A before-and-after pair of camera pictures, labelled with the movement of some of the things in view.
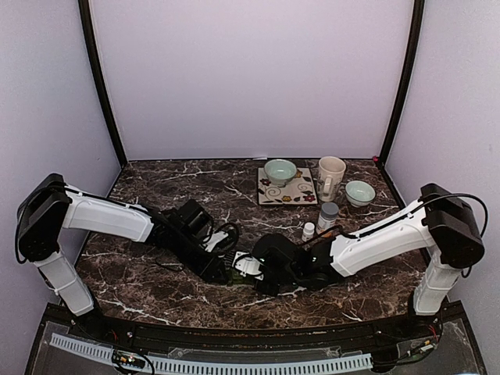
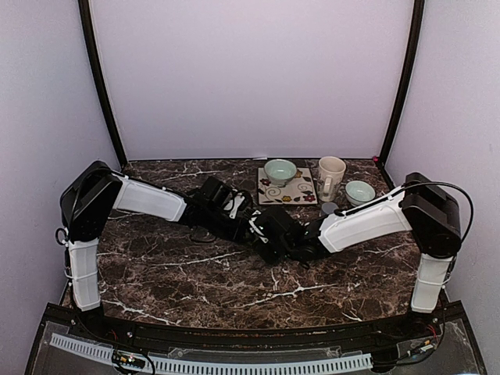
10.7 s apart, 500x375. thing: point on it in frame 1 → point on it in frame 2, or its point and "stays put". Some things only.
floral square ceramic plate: [301, 191] stays put
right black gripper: [268, 290] → [267, 255]
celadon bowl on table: [359, 194] stays put
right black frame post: [416, 45] stays put
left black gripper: [213, 265] → [237, 233]
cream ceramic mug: [330, 170] stays put
